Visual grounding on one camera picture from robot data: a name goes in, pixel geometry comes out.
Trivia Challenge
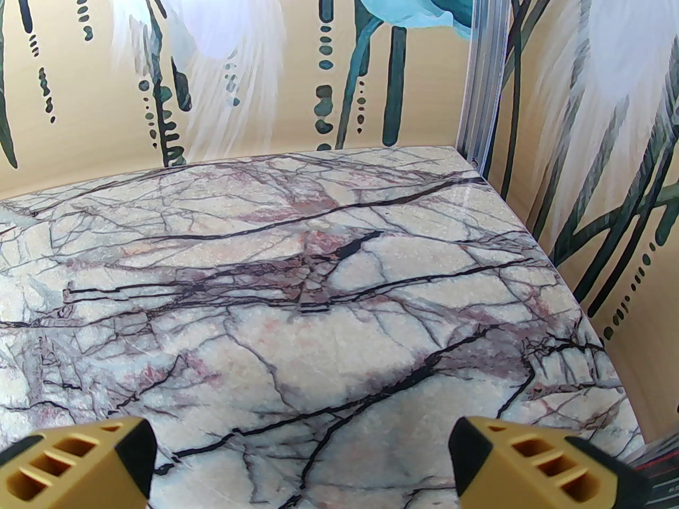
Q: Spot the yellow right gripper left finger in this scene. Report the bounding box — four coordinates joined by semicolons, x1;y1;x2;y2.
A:
0;416;158;509

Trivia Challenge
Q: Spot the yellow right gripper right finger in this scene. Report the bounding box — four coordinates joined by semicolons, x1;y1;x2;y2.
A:
447;415;657;509

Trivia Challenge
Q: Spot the aluminium frame post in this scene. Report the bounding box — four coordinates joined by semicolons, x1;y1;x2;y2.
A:
455;0;526;167

